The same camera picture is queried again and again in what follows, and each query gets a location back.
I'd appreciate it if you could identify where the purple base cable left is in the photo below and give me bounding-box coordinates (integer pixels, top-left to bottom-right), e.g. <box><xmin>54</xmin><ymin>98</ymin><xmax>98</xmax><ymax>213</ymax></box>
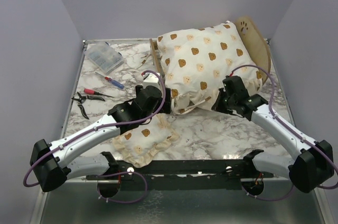
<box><xmin>97</xmin><ymin>169</ymin><xmax>149</xmax><ymax>204</ymax></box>

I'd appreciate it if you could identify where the black front mounting rail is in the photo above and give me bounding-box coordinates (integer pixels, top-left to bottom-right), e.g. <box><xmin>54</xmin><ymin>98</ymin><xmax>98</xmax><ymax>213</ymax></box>
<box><xmin>86</xmin><ymin>159</ymin><xmax>261</xmax><ymax>191</ymax></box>

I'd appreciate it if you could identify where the red handled screwdriver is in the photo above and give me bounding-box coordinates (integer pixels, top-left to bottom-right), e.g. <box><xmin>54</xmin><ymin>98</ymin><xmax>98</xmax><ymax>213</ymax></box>
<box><xmin>83</xmin><ymin>88</ymin><xmax>112</xmax><ymax>98</ymax></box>

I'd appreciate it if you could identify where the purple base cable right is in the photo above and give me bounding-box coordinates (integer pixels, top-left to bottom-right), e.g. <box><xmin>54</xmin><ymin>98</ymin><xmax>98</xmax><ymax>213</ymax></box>
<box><xmin>244</xmin><ymin>179</ymin><xmax>296</xmax><ymax>201</ymax></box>

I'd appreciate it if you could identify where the small bear print pillow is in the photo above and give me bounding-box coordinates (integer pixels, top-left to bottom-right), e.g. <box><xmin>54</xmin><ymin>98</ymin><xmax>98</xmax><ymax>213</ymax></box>
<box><xmin>112</xmin><ymin>114</ymin><xmax>180</xmax><ymax>168</ymax></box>

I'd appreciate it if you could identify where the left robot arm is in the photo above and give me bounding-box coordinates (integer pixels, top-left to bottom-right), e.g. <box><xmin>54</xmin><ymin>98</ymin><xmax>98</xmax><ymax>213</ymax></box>
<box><xmin>29</xmin><ymin>86</ymin><xmax>171</xmax><ymax>192</ymax></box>

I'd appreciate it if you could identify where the large bear print cushion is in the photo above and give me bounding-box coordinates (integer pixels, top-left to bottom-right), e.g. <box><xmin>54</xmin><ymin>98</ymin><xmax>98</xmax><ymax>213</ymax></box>
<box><xmin>157</xmin><ymin>21</ymin><xmax>263</xmax><ymax>115</ymax></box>

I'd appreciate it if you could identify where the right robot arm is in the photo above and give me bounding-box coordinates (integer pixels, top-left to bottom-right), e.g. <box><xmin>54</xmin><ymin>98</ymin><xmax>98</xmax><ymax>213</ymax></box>
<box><xmin>212</xmin><ymin>76</ymin><xmax>337</xmax><ymax>193</ymax></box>

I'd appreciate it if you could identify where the clear plastic screw box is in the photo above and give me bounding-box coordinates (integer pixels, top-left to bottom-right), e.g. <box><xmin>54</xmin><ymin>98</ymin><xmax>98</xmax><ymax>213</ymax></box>
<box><xmin>84</xmin><ymin>42</ymin><xmax>125</xmax><ymax>74</ymax></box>

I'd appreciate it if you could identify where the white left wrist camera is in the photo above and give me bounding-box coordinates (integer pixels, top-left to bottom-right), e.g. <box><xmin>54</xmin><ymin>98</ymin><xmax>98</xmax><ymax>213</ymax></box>
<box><xmin>142</xmin><ymin>72</ymin><xmax>162</xmax><ymax>90</ymax></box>

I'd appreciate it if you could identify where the wooden pet bed frame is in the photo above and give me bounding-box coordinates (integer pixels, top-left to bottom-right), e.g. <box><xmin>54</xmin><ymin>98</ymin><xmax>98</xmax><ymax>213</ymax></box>
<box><xmin>149</xmin><ymin>15</ymin><xmax>271</xmax><ymax>79</ymax></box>

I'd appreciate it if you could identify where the blue handled screwdriver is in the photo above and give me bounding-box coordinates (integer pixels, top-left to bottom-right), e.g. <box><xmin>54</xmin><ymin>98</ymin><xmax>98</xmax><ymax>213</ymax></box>
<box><xmin>95</xmin><ymin>72</ymin><xmax>124</xmax><ymax>89</ymax></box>

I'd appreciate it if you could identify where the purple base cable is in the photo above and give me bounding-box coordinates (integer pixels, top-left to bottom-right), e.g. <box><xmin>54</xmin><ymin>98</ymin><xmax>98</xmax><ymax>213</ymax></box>
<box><xmin>97</xmin><ymin>169</ymin><xmax>149</xmax><ymax>204</ymax></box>
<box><xmin>244</xmin><ymin>179</ymin><xmax>296</xmax><ymax>201</ymax></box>

